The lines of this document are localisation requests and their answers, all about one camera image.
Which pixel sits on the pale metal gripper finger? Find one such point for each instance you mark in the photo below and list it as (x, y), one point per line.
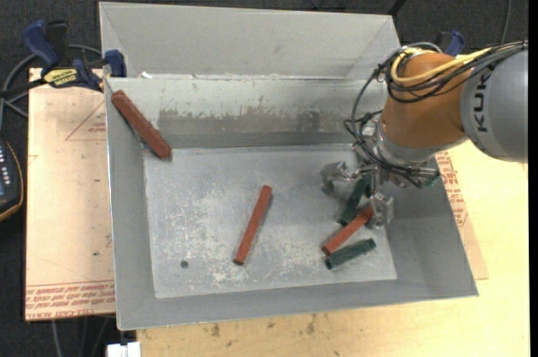
(382, 207)
(334, 171)

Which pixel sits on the dark green flat block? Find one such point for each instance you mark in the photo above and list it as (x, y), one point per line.
(353, 202)
(351, 253)

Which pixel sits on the red-brown flat block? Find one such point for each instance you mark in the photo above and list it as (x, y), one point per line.
(254, 224)
(140, 123)
(346, 232)

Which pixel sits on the grey metal bin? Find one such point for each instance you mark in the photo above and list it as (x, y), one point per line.
(235, 195)

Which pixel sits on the brown cardboard board red print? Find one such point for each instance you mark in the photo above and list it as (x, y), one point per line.
(67, 187)

